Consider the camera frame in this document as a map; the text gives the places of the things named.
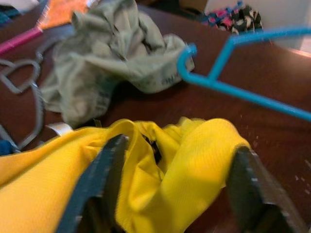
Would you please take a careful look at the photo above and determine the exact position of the colourful patterned cloth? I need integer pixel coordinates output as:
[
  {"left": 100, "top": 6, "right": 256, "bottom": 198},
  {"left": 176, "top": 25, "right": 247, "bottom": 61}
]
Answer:
[{"left": 201, "top": 1, "right": 264, "bottom": 34}]

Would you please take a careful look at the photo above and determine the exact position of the grey wire hanger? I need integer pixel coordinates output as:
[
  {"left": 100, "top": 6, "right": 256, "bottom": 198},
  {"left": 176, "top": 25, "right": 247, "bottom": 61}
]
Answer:
[
  {"left": 0, "top": 59, "right": 41, "bottom": 94},
  {"left": 0, "top": 82, "right": 46, "bottom": 150}
]

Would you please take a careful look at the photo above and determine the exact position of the pink hanger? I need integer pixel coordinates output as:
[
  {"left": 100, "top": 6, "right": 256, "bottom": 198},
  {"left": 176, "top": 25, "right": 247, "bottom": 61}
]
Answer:
[{"left": 0, "top": 26, "right": 44, "bottom": 55}]

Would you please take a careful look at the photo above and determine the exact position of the orange cloth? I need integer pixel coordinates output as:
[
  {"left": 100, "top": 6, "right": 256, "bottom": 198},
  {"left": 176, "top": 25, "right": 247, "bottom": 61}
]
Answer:
[{"left": 40, "top": 0, "right": 98, "bottom": 30}]

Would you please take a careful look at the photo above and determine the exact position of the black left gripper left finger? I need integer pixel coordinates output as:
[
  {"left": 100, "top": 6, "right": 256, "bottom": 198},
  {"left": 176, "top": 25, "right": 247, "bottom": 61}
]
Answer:
[{"left": 55, "top": 134, "right": 129, "bottom": 233}]

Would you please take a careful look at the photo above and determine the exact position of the blue plastic hanger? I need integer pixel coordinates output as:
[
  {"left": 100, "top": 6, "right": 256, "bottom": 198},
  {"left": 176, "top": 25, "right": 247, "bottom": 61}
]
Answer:
[{"left": 177, "top": 26, "right": 311, "bottom": 122}]

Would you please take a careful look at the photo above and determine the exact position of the teal cloth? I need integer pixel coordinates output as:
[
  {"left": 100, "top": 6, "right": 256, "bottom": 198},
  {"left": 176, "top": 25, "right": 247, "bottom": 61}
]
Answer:
[{"left": 0, "top": 4, "right": 17, "bottom": 24}]

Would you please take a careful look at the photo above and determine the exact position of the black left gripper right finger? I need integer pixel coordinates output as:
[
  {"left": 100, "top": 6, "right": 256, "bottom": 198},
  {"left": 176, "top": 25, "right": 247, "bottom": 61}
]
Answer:
[{"left": 227, "top": 145, "right": 309, "bottom": 233}]

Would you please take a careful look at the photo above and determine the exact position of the crumpled pale green garment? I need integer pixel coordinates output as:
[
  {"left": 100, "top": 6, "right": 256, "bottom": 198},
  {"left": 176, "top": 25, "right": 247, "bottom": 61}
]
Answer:
[{"left": 40, "top": 0, "right": 195, "bottom": 128}]

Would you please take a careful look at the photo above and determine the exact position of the yellow garment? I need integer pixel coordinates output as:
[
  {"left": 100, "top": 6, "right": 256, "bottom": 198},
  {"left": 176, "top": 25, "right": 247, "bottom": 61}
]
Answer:
[{"left": 0, "top": 117, "right": 251, "bottom": 233}]

